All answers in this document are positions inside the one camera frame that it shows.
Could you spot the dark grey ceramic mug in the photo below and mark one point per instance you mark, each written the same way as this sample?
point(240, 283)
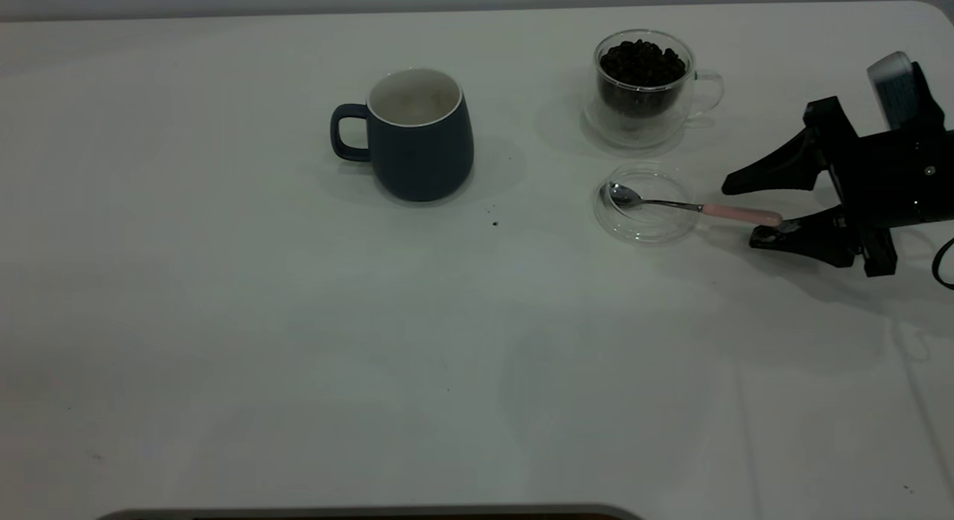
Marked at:
point(421, 155)

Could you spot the clear double-wall glass cup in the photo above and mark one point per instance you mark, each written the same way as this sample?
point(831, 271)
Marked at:
point(641, 129)

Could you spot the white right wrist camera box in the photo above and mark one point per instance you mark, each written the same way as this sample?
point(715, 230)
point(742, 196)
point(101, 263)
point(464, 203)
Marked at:
point(891, 88)

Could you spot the clear glass saucer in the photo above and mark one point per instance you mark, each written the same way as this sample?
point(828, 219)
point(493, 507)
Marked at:
point(648, 226)

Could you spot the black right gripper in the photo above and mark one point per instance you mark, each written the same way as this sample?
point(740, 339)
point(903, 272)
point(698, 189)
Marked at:
point(902, 177)

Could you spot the dark coffee beans pile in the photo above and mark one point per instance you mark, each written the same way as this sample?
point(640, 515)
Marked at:
point(641, 69)

